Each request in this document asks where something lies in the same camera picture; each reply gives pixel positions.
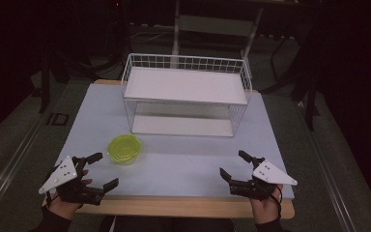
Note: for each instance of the grey metal stand frame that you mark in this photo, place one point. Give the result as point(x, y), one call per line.
point(215, 25)

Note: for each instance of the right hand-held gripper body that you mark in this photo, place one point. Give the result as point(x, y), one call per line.
point(270, 174)

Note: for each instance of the person's right hand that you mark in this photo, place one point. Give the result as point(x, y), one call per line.
point(267, 209)

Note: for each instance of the person's left hand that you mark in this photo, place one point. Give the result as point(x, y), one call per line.
point(65, 209)

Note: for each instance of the pale blue table mat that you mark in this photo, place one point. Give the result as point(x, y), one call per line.
point(174, 170)

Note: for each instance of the green translucent bowl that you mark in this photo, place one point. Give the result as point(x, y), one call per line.
point(124, 149)

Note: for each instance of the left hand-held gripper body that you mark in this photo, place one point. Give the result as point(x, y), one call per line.
point(65, 174)

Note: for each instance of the black stand leg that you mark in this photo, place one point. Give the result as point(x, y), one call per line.
point(45, 90)
point(310, 106)

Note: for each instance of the metal floor rail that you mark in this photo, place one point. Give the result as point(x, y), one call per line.
point(328, 170)
point(9, 164)

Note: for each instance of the black floor socket plate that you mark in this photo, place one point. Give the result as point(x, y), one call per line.
point(58, 119)

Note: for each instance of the wooden table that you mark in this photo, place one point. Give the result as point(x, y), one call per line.
point(174, 208)

